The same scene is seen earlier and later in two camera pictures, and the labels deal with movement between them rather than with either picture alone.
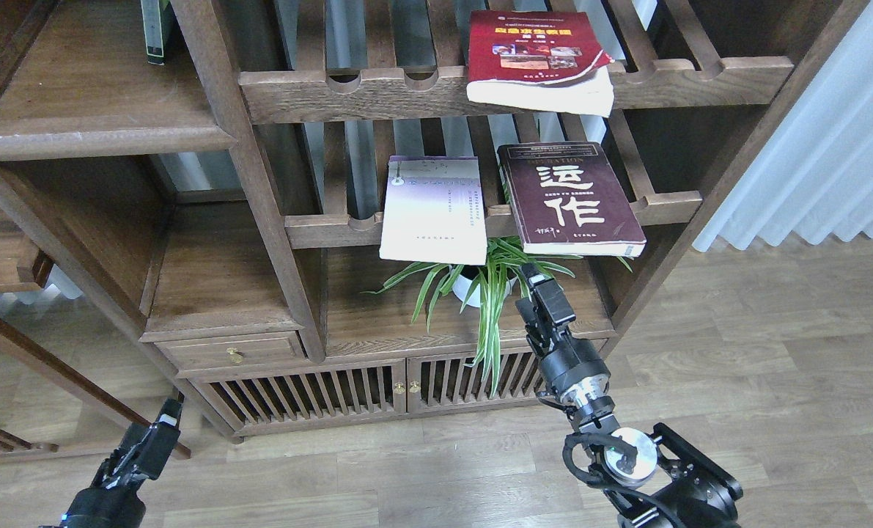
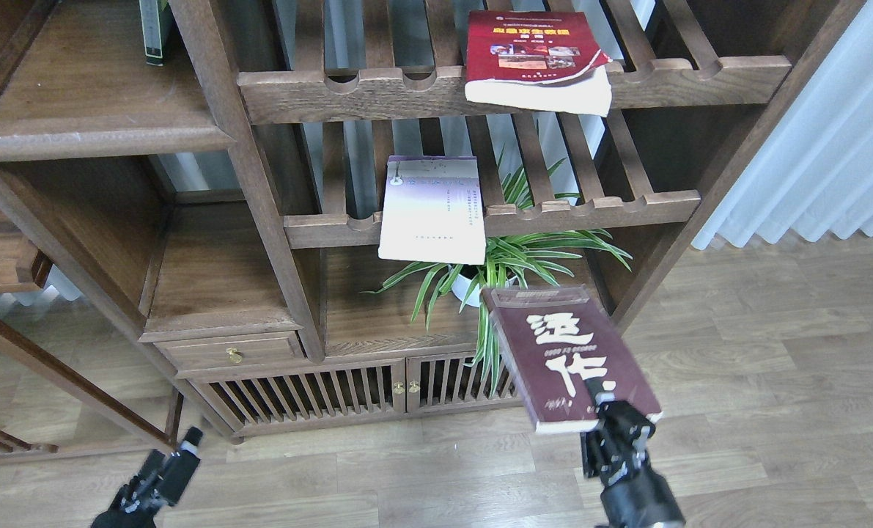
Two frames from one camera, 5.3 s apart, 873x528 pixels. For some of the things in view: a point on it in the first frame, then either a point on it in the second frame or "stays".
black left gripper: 117,474 to 146,490
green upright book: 152,23 stays
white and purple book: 432,210 stays
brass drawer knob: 234,357 stays
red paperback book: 542,59 stays
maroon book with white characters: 569,200 to 555,338
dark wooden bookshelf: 316,210 stays
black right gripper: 574,369 to 633,493
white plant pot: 460,286 stays
